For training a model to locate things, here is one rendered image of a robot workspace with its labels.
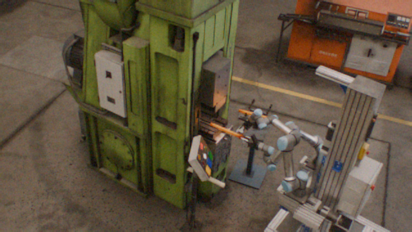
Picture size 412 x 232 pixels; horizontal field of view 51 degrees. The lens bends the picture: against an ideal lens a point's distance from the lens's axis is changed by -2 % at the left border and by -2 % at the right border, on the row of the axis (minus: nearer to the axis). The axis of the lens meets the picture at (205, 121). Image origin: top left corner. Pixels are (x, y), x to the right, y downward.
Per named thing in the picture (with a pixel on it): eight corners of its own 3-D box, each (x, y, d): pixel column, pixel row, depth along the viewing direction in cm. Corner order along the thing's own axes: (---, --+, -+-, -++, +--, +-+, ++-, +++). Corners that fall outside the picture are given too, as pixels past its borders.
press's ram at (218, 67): (232, 89, 457) (235, 56, 432) (213, 107, 430) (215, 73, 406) (197, 77, 473) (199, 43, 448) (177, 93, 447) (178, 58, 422)
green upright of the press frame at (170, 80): (195, 196, 520) (205, 15, 377) (183, 210, 502) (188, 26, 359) (165, 181, 537) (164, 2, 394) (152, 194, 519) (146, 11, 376)
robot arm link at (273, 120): (307, 133, 395) (273, 111, 432) (297, 137, 391) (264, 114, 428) (306, 144, 401) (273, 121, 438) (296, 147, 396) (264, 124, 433)
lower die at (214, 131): (222, 129, 475) (223, 124, 470) (212, 140, 462) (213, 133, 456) (190, 116, 492) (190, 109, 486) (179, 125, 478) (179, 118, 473)
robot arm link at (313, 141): (320, 154, 456) (285, 136, 427) (314, 144, 467) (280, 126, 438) (328, 146, 451) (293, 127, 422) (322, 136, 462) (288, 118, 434)
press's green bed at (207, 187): (226, 183, 540) (229, 154, 511) (210, 202, 514) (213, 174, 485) (188, 165, 561) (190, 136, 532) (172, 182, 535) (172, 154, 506)
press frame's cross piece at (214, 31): (224, 46, 435) (228, 0, 405) (203, 62, 407) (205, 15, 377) (187, 33, 452) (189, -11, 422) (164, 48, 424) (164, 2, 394)
